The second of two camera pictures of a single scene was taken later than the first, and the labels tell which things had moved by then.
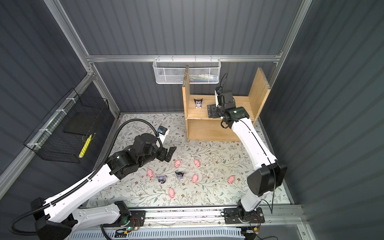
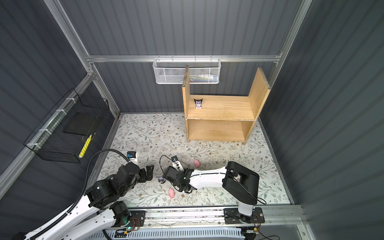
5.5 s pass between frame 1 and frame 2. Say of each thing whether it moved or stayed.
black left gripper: moved
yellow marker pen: stayed
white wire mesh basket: stayed
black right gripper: moved
